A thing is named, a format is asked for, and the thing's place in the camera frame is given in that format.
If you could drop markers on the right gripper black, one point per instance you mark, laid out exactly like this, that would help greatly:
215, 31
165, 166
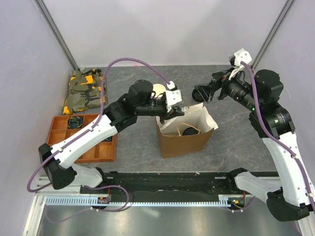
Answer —
220, 79

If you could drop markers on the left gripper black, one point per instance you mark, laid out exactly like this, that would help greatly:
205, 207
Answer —
173, 112

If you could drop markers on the black plastic cup lid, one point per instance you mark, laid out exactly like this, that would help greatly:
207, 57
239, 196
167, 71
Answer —
191, 131

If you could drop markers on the brown paper bag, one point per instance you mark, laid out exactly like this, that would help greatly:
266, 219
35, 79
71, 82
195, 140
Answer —
171, 141

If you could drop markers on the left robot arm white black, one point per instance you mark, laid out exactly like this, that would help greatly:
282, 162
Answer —
59, 160

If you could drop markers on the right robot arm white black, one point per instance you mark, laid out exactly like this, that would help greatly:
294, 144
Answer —
290, 200

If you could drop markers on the stack of paper cups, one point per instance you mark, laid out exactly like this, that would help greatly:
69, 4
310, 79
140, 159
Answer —
158, 91

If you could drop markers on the camouflage cloth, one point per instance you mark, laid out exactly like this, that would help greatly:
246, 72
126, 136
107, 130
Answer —
85, 91

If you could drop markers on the orange wooden compartment tray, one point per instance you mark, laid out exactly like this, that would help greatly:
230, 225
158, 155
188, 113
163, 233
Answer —
62, 127

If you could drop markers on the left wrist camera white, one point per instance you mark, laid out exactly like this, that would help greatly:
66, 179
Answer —
172, 98

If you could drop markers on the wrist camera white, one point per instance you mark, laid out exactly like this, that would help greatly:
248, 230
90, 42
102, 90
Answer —
172, 98
235, 60

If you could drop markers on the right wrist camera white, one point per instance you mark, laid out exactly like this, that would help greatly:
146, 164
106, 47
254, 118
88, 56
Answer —
235, 60

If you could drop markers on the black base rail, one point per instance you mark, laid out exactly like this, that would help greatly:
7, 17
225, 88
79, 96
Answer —
159, 188

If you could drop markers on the white slotted cable duct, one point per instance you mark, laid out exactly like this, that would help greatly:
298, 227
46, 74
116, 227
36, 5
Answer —
97, 202

